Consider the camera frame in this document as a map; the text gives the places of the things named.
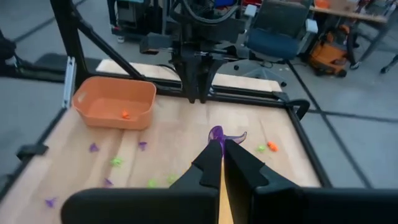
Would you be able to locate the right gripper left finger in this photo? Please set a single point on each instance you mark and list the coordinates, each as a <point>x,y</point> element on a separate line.
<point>205,174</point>

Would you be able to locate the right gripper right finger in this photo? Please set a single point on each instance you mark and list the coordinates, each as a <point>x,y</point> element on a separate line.
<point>248,186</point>

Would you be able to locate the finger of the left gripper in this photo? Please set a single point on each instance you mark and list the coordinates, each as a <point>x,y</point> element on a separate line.
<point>210,77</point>
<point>191,81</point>

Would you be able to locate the orange foam pumpkin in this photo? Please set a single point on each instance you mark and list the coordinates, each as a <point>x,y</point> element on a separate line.
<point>272,146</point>
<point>125,114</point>

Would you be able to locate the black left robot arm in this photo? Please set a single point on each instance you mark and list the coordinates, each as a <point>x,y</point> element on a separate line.
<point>211,28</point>

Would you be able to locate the blue office chair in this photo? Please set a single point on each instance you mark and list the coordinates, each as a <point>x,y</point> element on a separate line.
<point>273,46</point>

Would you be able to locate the black equipment rack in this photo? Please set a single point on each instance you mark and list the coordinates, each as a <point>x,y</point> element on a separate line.
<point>130,18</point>

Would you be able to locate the orange plastic bin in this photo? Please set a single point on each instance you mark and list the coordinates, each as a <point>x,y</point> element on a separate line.
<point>109,121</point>

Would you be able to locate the orange shop vacuum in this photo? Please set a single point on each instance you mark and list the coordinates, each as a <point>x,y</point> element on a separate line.
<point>326,54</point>

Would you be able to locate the wooden desk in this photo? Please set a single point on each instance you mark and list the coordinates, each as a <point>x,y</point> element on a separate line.
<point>348,14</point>

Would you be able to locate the white metal bracket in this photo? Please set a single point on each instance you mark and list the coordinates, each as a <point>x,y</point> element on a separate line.
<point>69,84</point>

